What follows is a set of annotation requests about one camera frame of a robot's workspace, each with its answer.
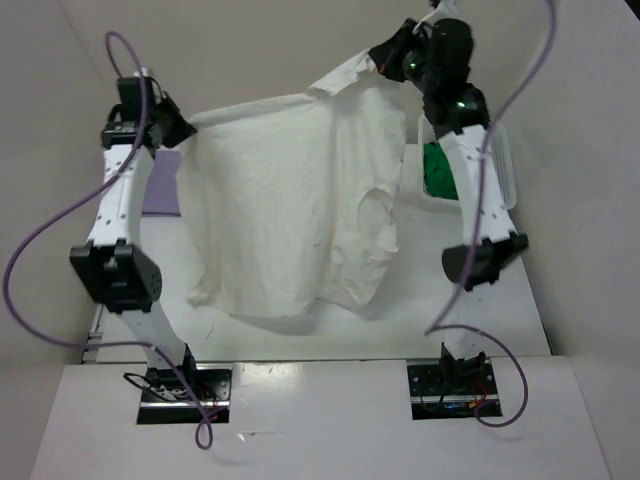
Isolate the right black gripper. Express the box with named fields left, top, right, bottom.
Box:
left=370, top=17, right=439, bottom=93

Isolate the purple t shirt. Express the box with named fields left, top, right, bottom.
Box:
left=142, top=151, right=182, bottom=217

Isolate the cream t shirt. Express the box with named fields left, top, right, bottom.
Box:
left=177, top=53, right=406, bottom=317

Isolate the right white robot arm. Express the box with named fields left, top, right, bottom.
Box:
left=369, top=18, right=529, bottom=334

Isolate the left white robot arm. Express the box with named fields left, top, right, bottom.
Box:
left=69, top=72, right=200, bottom=402

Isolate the white perforated plastic basket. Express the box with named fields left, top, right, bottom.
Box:
left=417, top=115, right=517, bottom=210

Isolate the green t shirt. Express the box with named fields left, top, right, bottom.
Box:
left=423, top=142, right=458, bottom=201

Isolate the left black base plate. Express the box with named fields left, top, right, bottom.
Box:
left=124, top=365, right=232, bottom=425

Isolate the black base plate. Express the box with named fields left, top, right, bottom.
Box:
left=406, top=360, right=502, bottom=420
left=124, top=365, right=232, bottom=425

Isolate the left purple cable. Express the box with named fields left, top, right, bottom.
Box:
left=3, top=31, right=229, bottom=449

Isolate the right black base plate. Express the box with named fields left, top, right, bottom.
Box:
left=406, top=360, right=502, bottom=420

